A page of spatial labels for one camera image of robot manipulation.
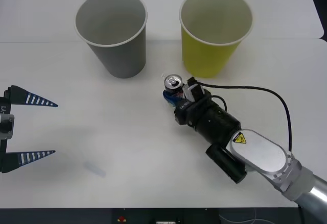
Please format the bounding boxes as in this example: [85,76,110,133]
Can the black drink can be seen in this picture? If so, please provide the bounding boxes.
[163,73,184,99]

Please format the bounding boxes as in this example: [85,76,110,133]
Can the thin white cable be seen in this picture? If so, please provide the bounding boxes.
[219,208,258,223]

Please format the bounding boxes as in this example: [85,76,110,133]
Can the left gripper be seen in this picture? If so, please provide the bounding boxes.
[0,85,59,174]

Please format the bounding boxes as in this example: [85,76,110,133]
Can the yellow-green plastic waste bin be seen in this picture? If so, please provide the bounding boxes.
[178,0,253,79]

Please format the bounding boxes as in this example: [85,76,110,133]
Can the grey plastic waste bin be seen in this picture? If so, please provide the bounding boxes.
[74,0,148,79]

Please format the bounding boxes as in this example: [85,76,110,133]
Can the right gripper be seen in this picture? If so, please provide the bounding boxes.
[162,91,213,128]

